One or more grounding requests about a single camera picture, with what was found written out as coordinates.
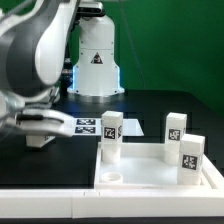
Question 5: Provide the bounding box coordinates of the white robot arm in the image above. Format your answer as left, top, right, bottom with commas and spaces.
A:
0, 0, 124, 137

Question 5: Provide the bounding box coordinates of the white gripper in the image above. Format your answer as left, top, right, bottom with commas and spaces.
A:
6, 109, 75, 137

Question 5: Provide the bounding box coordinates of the grey rear camera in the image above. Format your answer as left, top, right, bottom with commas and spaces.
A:
77, 1, 105, 17

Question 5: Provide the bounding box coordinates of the paper sheet with markers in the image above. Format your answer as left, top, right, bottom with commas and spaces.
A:
74, 118, 144, 136

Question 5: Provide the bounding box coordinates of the white square tabletop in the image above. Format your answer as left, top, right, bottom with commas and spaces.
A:
94, 143, 211, 189

